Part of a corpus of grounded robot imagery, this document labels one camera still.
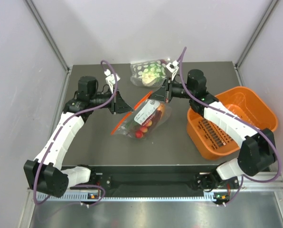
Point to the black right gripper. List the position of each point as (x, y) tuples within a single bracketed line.
[(164, 94)]

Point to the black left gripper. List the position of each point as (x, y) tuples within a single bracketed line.
[(119, 105)]

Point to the fake orange-purple fruit slice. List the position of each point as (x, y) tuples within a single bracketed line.
[(159, 113)]

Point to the clear orange-zip bag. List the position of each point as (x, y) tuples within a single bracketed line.
[(143, 111)]

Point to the fake red berry bunch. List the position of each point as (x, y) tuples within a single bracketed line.
[(141, 131)]

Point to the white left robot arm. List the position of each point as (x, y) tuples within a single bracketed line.
[(45, 174)]

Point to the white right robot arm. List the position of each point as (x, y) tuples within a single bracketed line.
[(257, 147)]

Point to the clear bag with dotted item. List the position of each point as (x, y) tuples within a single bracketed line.
[(149, 73)]

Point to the orange plastic basket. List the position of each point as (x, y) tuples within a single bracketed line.
[(217, 135)]

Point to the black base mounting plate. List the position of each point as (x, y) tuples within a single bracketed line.
[(159, 179)]

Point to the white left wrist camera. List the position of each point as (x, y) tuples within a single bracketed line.
[(110, 80)]

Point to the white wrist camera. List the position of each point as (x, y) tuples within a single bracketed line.
[(173, 68), (110, 80)]

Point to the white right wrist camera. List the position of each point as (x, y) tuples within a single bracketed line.
[(173, 68)]

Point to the grey slotted cable duct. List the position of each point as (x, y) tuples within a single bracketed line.
[(95, 195)]

